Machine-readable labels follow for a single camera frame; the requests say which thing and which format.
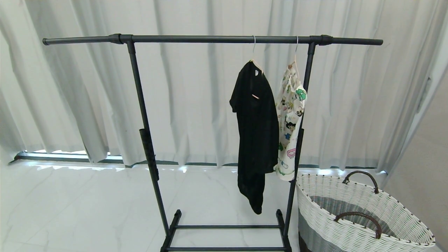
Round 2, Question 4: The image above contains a black garment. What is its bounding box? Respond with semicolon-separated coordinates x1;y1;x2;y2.
230;61;280;215

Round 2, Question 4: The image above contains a pink clothes hanger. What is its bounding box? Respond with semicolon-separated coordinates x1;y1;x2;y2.
289;36;301;76
249;36;264;100

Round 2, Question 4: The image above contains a cream printed garment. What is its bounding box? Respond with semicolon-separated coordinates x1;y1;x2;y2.
274;63;308;181

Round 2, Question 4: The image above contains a black clothes rack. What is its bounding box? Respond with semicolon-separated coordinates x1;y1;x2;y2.
42;34;384;252

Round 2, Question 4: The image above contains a white laundry basket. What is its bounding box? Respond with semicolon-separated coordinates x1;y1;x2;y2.
296;170;436;252

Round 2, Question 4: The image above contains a window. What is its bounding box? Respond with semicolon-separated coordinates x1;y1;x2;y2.
12;150;124;164

